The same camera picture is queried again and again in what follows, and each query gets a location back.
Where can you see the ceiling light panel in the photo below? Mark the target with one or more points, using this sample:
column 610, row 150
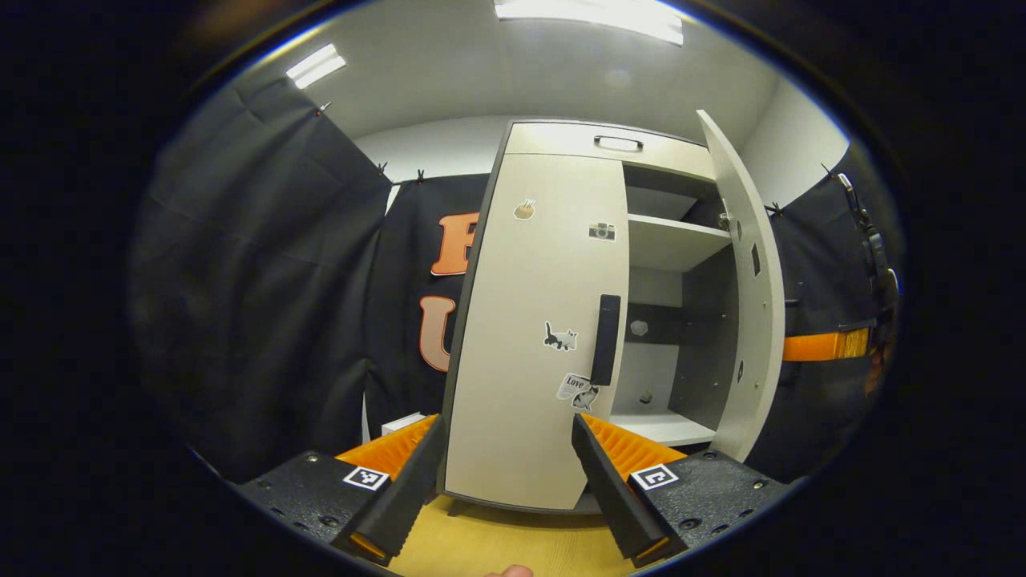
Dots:
column 316, row 66
column 593, row 16

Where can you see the white double-door shoe cabinet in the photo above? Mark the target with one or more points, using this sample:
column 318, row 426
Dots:
column 673, row 240

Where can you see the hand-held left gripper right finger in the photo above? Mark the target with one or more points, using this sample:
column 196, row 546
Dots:
column 609, row 489

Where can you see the black backdrop cloth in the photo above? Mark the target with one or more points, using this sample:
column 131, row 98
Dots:
column 264, row 280

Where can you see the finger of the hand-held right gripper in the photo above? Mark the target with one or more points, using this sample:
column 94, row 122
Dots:
column 826, row 345

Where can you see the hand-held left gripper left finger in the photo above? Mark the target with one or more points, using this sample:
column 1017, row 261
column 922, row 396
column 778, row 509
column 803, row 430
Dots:
column 401, row 497

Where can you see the white box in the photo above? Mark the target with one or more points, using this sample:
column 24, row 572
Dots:
column 403, row 422

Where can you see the white shoe cabinet door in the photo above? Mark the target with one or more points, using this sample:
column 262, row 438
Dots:
column 761, row 320
column 521, row 304

